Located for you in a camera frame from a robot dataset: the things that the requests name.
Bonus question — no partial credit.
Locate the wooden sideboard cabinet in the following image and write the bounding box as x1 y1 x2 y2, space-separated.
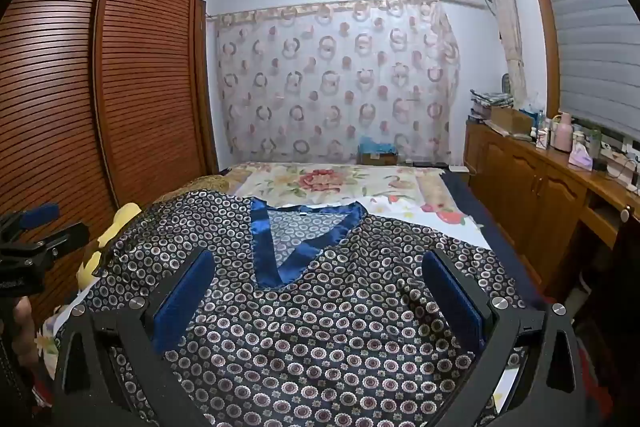
462 119 640 303

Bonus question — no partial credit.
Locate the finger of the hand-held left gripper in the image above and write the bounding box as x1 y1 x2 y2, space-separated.
0 203 61 233
31 222 91 254

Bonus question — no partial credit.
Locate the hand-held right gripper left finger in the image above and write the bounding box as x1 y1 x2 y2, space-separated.
52 249 216 427

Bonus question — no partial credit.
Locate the person's left hand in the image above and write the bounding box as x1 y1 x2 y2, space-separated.
10 294 39 364

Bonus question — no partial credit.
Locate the white strawberry print sheet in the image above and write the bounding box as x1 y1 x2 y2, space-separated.
360 193 494 251

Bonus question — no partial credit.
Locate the small cardboard box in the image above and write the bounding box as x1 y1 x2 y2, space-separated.
357 149 400 166

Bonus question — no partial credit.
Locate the pile of folded cloths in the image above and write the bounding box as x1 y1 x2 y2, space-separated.
470 89 515 121

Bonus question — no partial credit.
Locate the pink thermos jug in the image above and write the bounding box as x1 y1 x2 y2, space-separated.
552 112 574 152

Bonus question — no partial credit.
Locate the purple tissue pack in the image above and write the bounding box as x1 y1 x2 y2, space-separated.
569 142 594 170

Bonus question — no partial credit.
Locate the blue plastic bag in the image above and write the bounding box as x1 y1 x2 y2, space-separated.
359 136 399 155

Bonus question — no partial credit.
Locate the flat brown cardboard box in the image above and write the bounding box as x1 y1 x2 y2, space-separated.
489 106 535 136

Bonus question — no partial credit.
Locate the cream lace curtain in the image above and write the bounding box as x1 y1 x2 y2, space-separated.
479 0 527 108

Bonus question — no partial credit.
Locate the grey window blind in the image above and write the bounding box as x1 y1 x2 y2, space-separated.
532 0 640 144

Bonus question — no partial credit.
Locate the sheer circle print curtain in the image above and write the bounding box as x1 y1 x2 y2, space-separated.
215 0 461 165

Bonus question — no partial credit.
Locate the yellow plush toy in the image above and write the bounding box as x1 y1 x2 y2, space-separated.
76 202 143 289

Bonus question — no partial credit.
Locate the cream floral bedspread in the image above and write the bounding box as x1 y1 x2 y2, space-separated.
220 162 476 228

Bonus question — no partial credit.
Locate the dark patterned satin shirt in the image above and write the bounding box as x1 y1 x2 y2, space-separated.
82 189 543 427

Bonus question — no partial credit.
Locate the golden embroidered cloth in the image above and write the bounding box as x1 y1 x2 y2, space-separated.
150 174 237 208

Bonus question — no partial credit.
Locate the brown louvered wooden wardrobe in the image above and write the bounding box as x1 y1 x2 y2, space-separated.
0 0 219 333

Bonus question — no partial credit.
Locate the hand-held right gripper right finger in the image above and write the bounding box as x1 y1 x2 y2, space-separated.
421 248 588 427

